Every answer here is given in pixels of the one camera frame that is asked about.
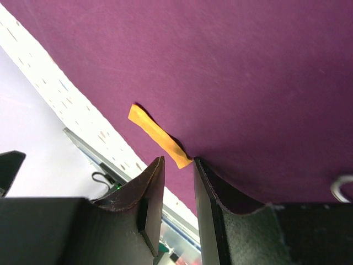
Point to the orange bandage strip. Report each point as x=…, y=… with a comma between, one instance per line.
x=142, y=119

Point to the purple cloth drape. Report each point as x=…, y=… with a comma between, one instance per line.
x=261, y=90

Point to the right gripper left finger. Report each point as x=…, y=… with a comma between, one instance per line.
x=122, y=227

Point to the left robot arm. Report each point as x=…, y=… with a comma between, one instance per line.
x=10, y=164

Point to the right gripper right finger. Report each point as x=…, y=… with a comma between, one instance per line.
x=237, y=229

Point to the hemostat clamp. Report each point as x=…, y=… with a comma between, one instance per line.
x=336, y=188

